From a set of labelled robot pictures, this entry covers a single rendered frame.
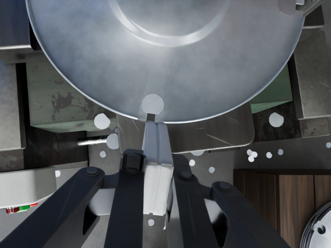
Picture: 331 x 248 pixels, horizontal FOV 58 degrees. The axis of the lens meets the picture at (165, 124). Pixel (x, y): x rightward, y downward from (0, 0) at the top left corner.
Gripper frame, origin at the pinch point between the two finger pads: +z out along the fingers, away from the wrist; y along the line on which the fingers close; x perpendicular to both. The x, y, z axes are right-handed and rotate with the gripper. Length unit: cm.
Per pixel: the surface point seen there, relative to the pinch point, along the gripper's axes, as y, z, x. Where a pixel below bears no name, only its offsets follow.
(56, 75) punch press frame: -13.5, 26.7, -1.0
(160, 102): 0.7, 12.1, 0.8
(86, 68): -7.0, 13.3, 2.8
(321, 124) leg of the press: 28.6, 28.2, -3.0
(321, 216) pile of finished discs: 45, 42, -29
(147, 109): -0.5, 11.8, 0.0
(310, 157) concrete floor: 66, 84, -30
